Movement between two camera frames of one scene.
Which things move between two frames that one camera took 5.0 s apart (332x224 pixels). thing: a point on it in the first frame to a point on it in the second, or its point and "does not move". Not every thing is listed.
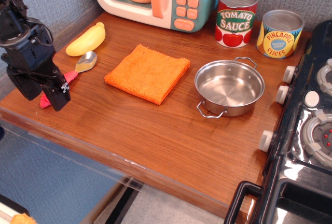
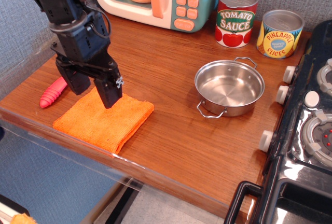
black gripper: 30,59 to 83,43
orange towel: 147,74 to 88,121
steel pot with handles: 228,87 does not move
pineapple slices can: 279,33 does not move
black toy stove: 295,187 does not move
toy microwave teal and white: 183,2 does not move
